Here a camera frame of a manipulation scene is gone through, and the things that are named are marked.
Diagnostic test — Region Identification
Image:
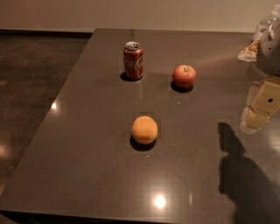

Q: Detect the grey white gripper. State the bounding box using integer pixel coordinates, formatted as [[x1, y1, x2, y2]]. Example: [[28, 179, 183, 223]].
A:
[[243, 20, 280, 130]]

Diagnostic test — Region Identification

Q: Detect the orange fruit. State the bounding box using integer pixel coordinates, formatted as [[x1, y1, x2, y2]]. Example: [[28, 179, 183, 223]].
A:
[[131, 115, 158, 144]]

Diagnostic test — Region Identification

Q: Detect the red apple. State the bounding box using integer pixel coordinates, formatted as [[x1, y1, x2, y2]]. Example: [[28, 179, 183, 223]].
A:
[[172, 65, 196, 88]]

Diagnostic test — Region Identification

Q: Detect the crinkled snack packet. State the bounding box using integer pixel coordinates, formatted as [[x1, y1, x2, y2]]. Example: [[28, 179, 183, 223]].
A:
[[238, 39, 260, 62]]

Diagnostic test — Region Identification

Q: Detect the red Coca-Cola can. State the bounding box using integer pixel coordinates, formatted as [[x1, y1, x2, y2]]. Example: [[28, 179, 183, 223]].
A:
[[123, 41, 144, 81]]

